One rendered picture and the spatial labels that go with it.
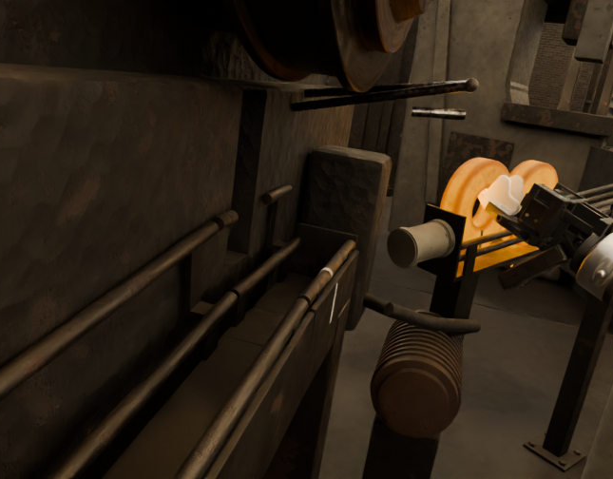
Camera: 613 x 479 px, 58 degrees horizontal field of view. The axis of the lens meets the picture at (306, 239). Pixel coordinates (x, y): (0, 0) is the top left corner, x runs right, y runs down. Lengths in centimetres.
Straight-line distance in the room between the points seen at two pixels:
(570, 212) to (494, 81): 233
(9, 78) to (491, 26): 301
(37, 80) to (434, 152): 299
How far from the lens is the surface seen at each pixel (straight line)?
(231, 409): 34
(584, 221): 87
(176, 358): 40
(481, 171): 91
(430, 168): 323
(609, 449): 132
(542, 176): 106
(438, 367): 82
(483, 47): 320
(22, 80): 28
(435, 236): 84
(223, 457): 33
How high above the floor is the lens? 89
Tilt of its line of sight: 17 degrees down
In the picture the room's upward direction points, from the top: 8 degrees clockwise
